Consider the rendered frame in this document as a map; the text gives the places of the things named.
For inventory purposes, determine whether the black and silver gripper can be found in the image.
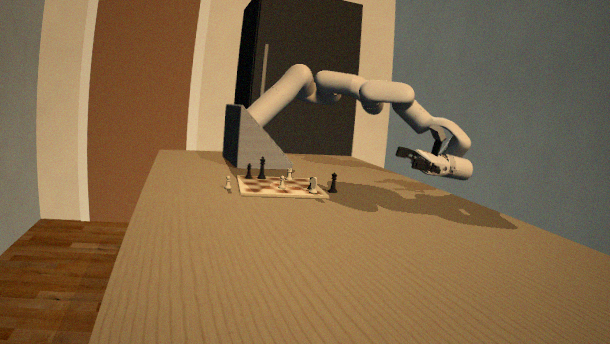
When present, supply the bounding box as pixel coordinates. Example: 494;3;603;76
396;147;450;176

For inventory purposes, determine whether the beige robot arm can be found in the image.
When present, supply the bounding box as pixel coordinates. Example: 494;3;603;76
247;64;473;180

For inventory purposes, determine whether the brown and cream chessboard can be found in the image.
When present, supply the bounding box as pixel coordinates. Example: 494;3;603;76
237;175;329;198

